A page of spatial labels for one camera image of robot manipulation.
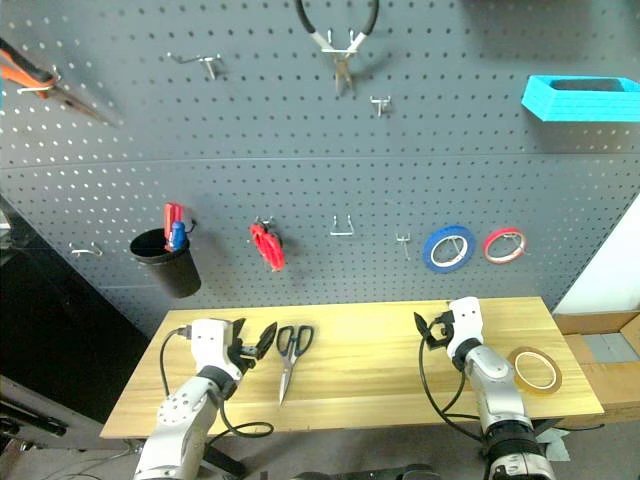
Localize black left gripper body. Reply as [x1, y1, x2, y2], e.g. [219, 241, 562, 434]
[226, 325, 260, 382]

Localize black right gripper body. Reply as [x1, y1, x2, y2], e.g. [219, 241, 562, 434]
[427, 321, 455, 350]

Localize grey pegboard wall panel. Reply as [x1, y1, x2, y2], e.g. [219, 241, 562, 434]
[0, 0, 640, 342]

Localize blue tape roll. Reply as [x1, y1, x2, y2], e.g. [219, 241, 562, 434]
[421, 224, 478, 274]

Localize red tape roll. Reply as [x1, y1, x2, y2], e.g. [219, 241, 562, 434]
[481, 227, 528, 266]

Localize black plastic cup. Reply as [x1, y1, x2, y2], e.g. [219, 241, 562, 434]
[129, 227, 203, 300]

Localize red clamp on pegboard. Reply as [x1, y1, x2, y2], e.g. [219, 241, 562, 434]
[248, 222, 287, 273]

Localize black table leg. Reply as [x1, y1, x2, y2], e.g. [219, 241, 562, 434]
[203, 433, 247, 477]

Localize blue and red screwdriver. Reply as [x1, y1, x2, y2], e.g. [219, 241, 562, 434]
[168, 220, 189, 252]

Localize brown tape roll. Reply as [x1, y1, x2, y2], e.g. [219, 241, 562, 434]
[506, 345, 564, 396]

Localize wide loop metal peg hook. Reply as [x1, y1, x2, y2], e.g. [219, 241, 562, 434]
[329, 213, 356, 238]
[319, 28, 367, 54]

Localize cardboard box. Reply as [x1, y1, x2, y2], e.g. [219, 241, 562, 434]
[551, 309, 640, 432]

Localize curved metal peg hook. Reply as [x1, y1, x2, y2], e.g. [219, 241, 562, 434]
[69, 241, 105, 259]
[16, 63, 64, 97]

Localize black tripod stand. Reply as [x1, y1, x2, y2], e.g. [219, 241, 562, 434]
[0, 398, 70, 454]

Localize cyan plastic bin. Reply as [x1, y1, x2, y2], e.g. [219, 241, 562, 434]
[520, 74, 640, 124]

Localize long single metal peg hook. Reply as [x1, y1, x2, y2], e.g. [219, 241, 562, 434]
[166, 49, 222, 81]

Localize orange and black pliers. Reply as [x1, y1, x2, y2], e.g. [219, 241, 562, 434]
[0, 36, 110, 125]

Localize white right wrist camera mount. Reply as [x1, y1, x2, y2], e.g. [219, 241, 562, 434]
[446, 296, 485, 352]

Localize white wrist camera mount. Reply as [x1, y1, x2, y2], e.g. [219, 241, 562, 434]
[446, 296, 485, 352]
[188, 318, 235, 372]

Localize black handled steel scissors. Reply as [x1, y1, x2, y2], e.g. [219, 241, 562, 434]
[275, 323, 316, 407]

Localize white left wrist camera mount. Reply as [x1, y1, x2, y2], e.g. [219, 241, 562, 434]
[188, 318, 235, 372]

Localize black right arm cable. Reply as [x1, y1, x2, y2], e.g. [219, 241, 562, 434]
[418, 333, 485, 442]

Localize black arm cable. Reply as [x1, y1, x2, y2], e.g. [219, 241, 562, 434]
[159, 324, 275, 440]
[418, 333, 485, 442]

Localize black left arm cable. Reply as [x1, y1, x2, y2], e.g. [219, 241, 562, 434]
[159, 324, 275, 440]

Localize black handled needle-nose pliers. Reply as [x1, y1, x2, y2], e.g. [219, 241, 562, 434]
[294, 0, 381, 97]

